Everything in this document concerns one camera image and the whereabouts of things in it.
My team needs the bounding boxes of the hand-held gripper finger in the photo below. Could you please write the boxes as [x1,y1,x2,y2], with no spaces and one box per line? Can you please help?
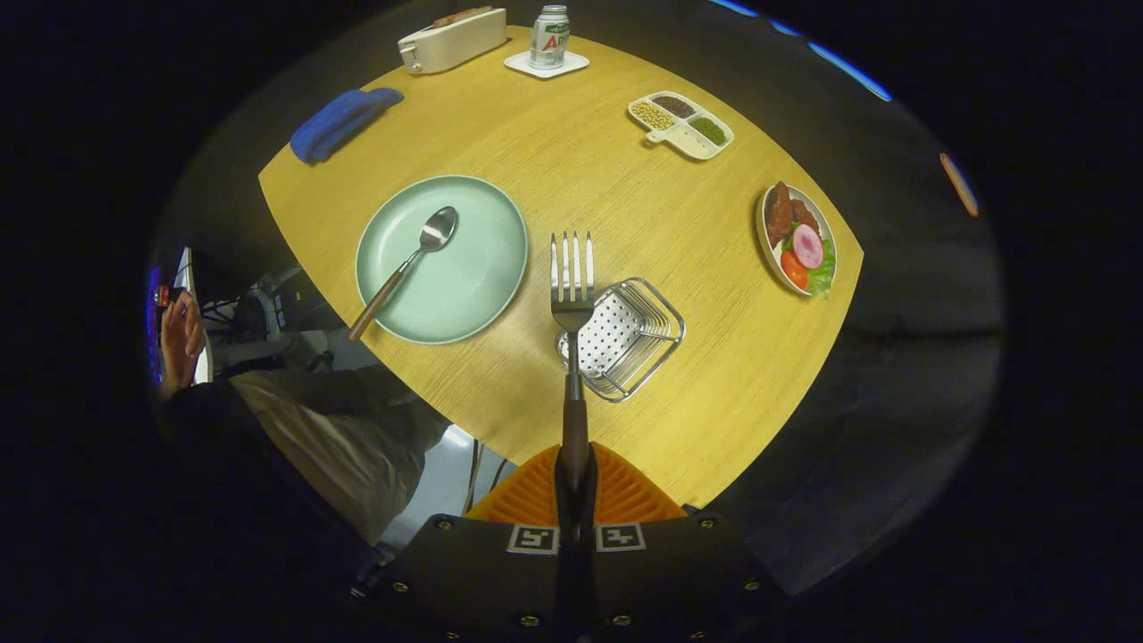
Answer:
[357,444,577,643]
[576,442,791,643]

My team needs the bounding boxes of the wooden handled metal fork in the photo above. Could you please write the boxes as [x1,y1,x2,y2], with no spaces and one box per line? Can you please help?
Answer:
[549,230,597,501]

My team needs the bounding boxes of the wooden handled metal spoon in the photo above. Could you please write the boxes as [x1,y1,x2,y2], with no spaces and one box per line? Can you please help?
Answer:
[347,205,460,343]

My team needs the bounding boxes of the person's beige trousers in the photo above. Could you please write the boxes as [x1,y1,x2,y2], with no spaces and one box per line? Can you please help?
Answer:
[228,366,452,546]

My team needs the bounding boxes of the pale green plate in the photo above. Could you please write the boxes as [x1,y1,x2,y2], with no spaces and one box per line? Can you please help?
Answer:
[355,174,530,346]

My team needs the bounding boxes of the white plate of food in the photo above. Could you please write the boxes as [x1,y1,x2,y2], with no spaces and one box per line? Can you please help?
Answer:
[755,181,838,300]

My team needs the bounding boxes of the white divided dish of beans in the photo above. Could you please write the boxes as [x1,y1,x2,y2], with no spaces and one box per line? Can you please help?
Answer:
[627,90,735,162]

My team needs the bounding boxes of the white laptop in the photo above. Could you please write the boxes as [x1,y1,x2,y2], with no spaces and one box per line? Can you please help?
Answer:
[174,247,213,385]

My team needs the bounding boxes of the blue folded cloth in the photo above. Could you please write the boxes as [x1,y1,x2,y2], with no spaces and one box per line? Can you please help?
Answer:
[288,87,405,166]

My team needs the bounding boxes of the white square coaster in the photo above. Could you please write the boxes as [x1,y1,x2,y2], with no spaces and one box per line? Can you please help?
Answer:
[504,49,591,80]

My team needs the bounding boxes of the white labelled bottle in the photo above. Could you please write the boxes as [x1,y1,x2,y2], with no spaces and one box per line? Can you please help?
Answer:
[529,4,571,71]

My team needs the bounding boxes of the white toaster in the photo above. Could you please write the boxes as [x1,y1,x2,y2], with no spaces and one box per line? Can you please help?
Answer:
[397,7,508,75]

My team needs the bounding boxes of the metal wire cutlery rack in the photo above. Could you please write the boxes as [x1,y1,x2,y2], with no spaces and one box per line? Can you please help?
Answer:
[556,277,687,404]

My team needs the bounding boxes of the grey equipment with cables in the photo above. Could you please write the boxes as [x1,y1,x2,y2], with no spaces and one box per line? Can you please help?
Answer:
[214,263,358,372]

